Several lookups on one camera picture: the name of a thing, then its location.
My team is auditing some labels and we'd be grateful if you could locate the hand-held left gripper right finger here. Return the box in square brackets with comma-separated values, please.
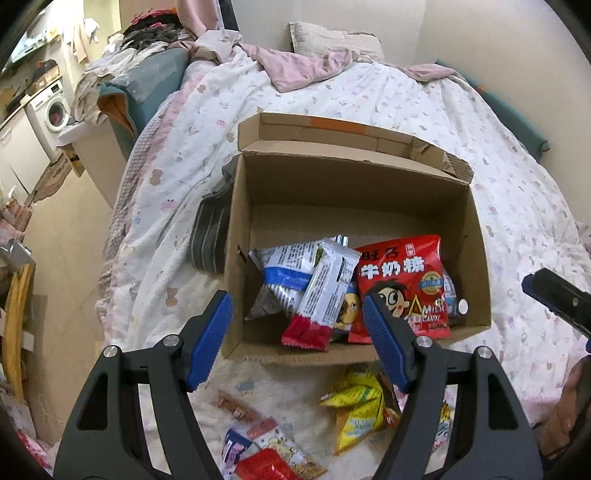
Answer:
[361, 294, 543, 480]

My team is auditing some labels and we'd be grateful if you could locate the cardboard box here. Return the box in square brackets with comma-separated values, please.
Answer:
[221, 112, 492, 366]

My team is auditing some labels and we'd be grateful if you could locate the small brown snack packet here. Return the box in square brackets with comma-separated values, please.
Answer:
[216, 390, 259, 423]

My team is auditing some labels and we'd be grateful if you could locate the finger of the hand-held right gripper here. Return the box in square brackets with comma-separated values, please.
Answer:
[522, 268, 591, 334]

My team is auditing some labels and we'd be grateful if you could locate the red and white snack bar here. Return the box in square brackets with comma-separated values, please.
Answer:
[281, 237, 362, 352]

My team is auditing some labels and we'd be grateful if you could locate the white washing machine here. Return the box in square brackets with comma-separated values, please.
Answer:
[25, 78, 77, 160]

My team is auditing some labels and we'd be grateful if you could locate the white cartoon snack packet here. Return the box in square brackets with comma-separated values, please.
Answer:
[247, 418, 326, 480]

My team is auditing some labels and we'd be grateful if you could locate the wooden chair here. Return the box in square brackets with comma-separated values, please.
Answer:
[0, 240, 38, 402]

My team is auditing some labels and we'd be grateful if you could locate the dark upright board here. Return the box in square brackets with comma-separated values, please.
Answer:
[217, 0, 241, 33]

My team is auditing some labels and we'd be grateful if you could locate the red candy bag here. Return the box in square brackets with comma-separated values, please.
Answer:
[348, 234, 452, 344]

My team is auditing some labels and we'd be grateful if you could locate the grey pillow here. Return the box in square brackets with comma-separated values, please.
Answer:
[288, 21, 385, 63]

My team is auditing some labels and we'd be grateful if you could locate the blue bear snack bag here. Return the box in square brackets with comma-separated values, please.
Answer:
[332, 291, 363, 330]

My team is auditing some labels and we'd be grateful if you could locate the yellow triangular snack bag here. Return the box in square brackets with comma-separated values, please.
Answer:
[320, 367, 389, 455]

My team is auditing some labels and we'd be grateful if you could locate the pink blanket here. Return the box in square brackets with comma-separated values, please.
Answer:
[191, 30, 462, 93]

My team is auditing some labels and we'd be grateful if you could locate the white kitchen base cabinet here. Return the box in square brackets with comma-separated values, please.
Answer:
[0, 108, 51, 195]

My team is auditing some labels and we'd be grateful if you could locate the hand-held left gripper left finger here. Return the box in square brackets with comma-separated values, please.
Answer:
[53, 290, 234, 480]

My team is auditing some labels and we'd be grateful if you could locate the teal bed bumper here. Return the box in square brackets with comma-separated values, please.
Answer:
[97, 46, 190, 155]
[434, 59, 550, 160]

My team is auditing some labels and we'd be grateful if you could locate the dark striped cloth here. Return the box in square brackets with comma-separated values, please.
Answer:
[188, 154, 243, 274]

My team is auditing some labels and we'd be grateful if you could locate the blue and white snack bag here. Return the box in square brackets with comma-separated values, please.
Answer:
[245, 235, 352, 321]

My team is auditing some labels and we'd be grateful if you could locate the pile of clothes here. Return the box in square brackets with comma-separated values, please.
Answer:
[71, 14, 195, 125]

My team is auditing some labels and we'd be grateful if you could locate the brown patterned rug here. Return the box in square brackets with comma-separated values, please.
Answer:
[25, 161, 72, 206]

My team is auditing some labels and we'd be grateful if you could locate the purple and white snack packet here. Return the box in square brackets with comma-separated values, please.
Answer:
[222, 429, 252, 478]

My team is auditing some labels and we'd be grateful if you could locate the flat red snack packet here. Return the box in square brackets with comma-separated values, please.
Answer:
[235, 450, 301, 480]

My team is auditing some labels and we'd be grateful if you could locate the hanging beige towel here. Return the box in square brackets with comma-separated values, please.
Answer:
[69, 17, 100, 63]

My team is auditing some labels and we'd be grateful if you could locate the pink curtain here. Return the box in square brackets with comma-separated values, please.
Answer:
[175, 0, 222, 42]

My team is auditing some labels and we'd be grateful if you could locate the small cardboard carton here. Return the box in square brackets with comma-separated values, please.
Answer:
[60, 143, 86, 178]

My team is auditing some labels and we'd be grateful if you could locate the white side table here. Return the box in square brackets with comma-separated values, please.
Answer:
[58, 122, 130, 206]

